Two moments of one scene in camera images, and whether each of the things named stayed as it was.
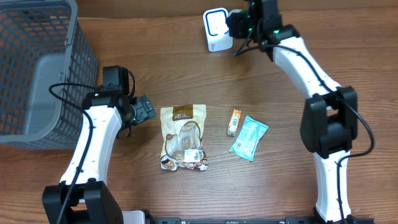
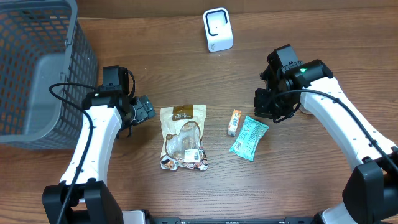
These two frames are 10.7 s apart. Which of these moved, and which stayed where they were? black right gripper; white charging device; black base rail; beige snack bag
Moved: black right gripper
Stayed: beige snack bag; black base rail; white charging device
